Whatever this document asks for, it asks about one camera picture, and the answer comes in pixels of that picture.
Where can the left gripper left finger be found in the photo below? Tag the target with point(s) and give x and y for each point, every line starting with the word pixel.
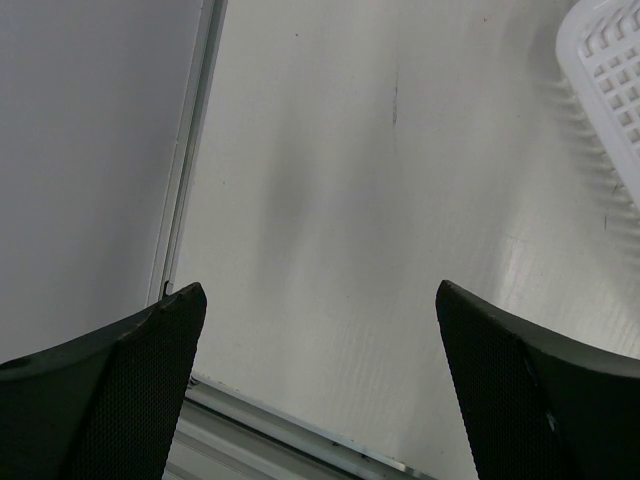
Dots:
pixel 104 405

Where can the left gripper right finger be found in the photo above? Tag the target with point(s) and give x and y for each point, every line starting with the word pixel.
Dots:
pixel 537 404

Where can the small white utensil tray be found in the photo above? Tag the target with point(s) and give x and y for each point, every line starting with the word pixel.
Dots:
pixel 597 49

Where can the aluminium front rail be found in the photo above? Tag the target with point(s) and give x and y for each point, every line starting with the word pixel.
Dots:
pixel 222 435

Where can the left aluminium frame post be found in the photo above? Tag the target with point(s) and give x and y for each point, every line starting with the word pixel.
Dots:
pixel 187 142

